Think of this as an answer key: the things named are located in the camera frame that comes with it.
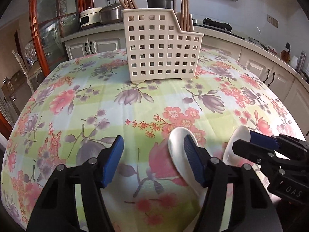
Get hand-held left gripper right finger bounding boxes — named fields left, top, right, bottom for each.
left=183, top=134, right=283, bottom=232

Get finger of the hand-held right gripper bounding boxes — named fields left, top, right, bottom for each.
left=249, top=130, right=309, bottom=161
left=232, top=139, right=290, bottom=170

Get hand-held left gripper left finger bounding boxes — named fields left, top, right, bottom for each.
left=26, top=135, right=125, bottom=232

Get white ceramic spoon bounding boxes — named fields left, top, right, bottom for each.
left=222, top=126, right=251, bottom=166
left=168, top=128, right=208, bottom=197

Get cream perforated plastic utensil basket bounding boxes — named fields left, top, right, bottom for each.
left=121, top=8, right=204, bottom=83

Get floral tablecloth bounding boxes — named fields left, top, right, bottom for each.
left=0, top=48, right=305, bottom=232

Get dish rack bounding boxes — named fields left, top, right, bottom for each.
left=298, top=51, right=309, bottom=74

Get glass teapot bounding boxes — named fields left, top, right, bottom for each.
left=281, top=43, right=292, bottom=62

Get white lattice screen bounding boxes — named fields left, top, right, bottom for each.
left=0, top=87, right=18, bottom=128

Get black gas stove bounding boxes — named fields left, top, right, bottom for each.
left=193, top=18, right=245, bottom=39

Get cardboard boxes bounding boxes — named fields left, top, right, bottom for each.
left=1, top=70, right=23, bottom=101

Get white ornate chair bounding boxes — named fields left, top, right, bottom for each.
left=12, top=41, right=47, bottom=95

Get white rice cooker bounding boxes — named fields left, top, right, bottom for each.
left=80, top=7, right=103, bottom=28

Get steel pot with lid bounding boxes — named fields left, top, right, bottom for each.
left=99, top=3, right=124, bottom=25

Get wooden framed glass door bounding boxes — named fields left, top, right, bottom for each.
left=29, top=0, right=94, bottom=76

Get black cooking pot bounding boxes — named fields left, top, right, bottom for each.
left=141, top=0, right=179, bottom=9

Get red wooden door frame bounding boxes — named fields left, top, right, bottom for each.
left=0, top=111, right=14, bottom=136

